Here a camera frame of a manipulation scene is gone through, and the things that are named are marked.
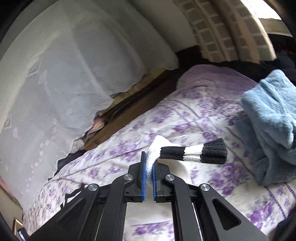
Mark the beige checkered curtain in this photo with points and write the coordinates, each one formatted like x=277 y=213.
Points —
x=227 y=31

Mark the blue fleece garment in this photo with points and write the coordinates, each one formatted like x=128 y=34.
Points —
x=268 y=129

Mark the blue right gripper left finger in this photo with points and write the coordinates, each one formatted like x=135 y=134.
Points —
x=143 y=162

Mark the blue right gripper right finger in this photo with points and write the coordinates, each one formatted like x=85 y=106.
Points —
x=154 y=180

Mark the white knit sweater black trim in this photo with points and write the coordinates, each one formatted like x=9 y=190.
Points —
x=154 y=221

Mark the white lace cover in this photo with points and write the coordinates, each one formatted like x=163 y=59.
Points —
x=59 y=72

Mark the purple floral bed sheet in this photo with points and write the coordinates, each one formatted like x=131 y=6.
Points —
x=204 y=107

